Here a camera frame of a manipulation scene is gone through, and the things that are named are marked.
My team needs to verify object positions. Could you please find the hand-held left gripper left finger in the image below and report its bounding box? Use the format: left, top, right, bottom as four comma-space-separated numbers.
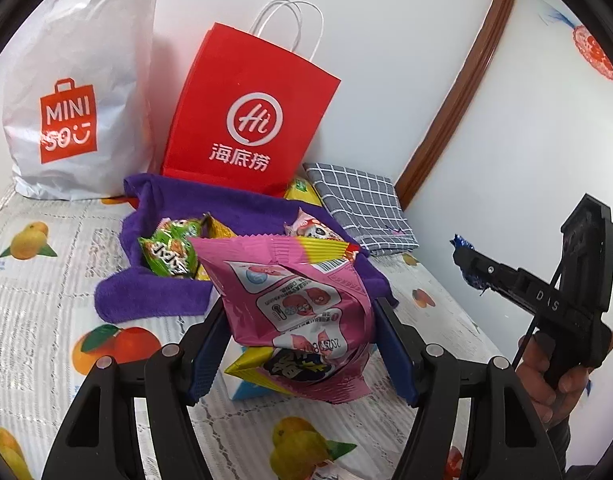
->
41, 295, 227, 480

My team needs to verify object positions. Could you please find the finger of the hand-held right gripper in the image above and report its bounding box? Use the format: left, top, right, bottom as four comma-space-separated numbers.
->
452, 247, 526, 307

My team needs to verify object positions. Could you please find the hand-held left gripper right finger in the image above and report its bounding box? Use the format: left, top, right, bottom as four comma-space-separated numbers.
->
373, 296, 569, 480

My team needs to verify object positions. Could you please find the blue triangular snack packet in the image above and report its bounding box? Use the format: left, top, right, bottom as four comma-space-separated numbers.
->
449, 234, 487, 295

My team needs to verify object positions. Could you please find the pink and yellow snack bag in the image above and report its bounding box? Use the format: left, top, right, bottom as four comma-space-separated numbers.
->
191, 234, 377, 406

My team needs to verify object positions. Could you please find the person's right forearm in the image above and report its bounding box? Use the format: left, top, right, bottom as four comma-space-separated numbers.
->
546, 410, 594, 480

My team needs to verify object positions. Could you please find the person's right hand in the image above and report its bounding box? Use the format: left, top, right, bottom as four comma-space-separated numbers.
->
516, 332, 604, 431

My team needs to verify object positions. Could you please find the blue cardboard box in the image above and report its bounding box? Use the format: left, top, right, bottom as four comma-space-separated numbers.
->
230, 372, 267, 401

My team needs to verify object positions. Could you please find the purple towel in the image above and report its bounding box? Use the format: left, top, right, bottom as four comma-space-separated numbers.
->
95, 172, 399, 322

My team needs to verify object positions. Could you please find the pale pink snack packet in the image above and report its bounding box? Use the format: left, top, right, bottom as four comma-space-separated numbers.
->
306, 459, 349, 480

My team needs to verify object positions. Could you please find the grey checked folded cloth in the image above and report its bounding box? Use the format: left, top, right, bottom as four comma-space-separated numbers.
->
304, 162, 419, 257

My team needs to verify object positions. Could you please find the red and white snack packet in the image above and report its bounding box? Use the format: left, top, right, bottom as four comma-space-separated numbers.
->
285, 208, 359, 261

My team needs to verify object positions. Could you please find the fruit printed sheet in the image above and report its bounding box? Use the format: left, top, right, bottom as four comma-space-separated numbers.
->
0, 180, 552, 480

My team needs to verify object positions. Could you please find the yellow and green snack packet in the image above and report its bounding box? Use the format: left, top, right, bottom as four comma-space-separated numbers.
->
284, 178, 323, 207

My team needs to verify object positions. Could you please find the red paper bag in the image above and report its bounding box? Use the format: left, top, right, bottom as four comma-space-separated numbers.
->
160, 0, 342, 198

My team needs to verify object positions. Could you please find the white plastic bag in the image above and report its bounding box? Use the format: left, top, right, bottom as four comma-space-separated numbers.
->
1, 0, 162, 201

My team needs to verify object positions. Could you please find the thin black cable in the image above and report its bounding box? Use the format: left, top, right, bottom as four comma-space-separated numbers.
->
511, 255, 567, 368

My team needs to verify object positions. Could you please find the brown wooden frame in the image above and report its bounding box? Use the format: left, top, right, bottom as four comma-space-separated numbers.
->
393, 0, 524, 211

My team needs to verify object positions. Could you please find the red wall sticker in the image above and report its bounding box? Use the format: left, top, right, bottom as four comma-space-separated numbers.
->
541, 0, 613, 83

